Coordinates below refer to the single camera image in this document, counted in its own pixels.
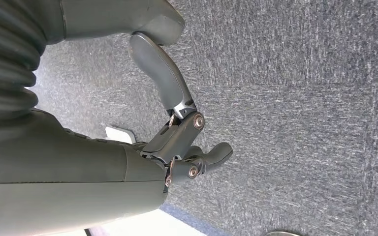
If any white flat plate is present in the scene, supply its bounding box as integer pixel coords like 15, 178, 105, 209
105, 126, 137, 145

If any grey round disc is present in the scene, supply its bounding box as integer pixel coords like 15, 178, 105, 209
265, 230, 303, 236

